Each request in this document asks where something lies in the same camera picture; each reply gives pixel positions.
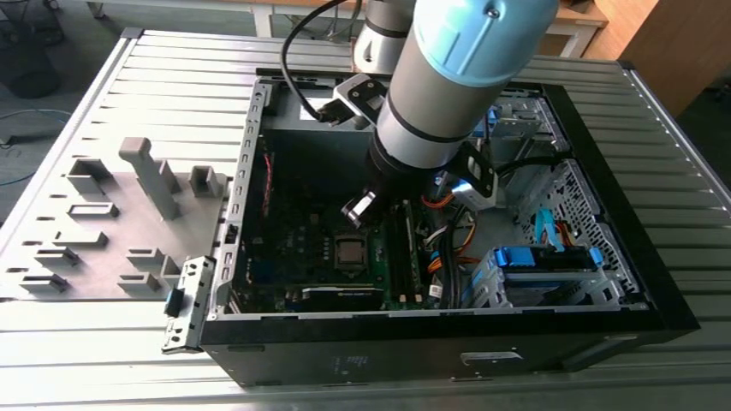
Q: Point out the CPU with silver top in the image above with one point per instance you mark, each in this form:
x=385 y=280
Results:
x=351 y=251

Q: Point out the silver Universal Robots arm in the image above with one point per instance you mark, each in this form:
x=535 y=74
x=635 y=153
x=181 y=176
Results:
x=433 y=107

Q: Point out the black RAM slot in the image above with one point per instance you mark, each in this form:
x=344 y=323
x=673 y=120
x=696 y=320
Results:
x=399 y=252
x=407 y=252
x=392 y=252

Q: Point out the green RAM stick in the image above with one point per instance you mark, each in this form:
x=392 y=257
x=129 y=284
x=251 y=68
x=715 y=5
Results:
x=415 y=252

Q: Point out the grey power supply unit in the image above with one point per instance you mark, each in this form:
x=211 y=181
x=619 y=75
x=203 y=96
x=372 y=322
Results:
x=308 y=158

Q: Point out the grey box on wrist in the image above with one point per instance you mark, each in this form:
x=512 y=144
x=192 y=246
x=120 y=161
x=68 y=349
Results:
x=363 y=96

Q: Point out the blue drive carrier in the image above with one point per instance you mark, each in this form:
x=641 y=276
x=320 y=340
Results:
x=493 y=122

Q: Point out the white barcode tag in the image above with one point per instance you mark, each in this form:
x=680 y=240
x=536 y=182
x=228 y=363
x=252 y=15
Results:
x=435 y=291

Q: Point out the green Dell motherboard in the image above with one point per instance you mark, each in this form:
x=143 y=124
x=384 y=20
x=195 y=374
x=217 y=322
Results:
x=285 y=257

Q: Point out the tall metal disk bay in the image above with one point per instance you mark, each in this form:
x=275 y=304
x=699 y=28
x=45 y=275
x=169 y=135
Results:
x=536 y=137

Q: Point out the blue carrier with black disk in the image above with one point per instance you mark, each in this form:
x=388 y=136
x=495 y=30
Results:
x=516 y=257

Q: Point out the NVIDIA graphics card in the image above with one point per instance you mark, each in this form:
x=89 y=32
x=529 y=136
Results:
x=343 y=296

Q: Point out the blue VGA port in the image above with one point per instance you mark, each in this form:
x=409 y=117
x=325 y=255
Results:
x=261 y=272

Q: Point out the black open PC case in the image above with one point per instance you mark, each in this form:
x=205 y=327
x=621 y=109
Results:
x=353 y=355

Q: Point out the grey expansion slot latch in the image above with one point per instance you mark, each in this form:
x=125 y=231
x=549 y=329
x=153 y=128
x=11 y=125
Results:
x=196 y=278

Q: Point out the low metal disk bay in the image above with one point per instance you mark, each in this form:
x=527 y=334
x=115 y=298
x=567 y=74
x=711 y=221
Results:
x=599 y=291

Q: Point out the grey parts rack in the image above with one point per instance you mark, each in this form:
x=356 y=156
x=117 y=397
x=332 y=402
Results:
x=143 y=248

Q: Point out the wooden cabinet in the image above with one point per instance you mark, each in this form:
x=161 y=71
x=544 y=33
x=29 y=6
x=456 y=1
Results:
x=679 y=51

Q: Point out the black round bin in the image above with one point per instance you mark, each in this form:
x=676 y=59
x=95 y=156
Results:
x=33 y=77

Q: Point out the small grey hand camera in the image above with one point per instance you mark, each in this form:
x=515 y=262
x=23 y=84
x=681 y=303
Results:
x=359 y=207

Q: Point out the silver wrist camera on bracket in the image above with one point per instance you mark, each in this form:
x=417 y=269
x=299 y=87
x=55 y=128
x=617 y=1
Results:
x=473 y=194

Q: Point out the wooden desk with white frame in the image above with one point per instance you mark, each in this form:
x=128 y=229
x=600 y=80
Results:
x=581 y=17

